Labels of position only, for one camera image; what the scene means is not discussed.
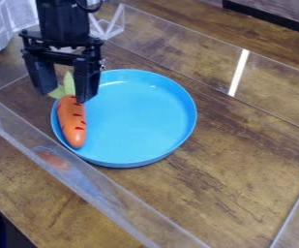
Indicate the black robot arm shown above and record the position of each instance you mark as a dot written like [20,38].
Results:
[64,6]

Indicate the white patterned curtain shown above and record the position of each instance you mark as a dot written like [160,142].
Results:
[18,15]

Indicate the clear acrylic corner bracket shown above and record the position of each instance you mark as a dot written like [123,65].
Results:
[104,29]

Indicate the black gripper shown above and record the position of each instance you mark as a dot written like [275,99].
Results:
[62,42]

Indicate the black bar at top right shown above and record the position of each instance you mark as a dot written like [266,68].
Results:
[274,19]

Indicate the blue round tray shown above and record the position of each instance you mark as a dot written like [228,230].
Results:
[139,119]

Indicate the clear acrylic front barrier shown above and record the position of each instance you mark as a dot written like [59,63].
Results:
[124,209]

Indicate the orange toy carrot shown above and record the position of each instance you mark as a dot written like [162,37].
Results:
[71,113]

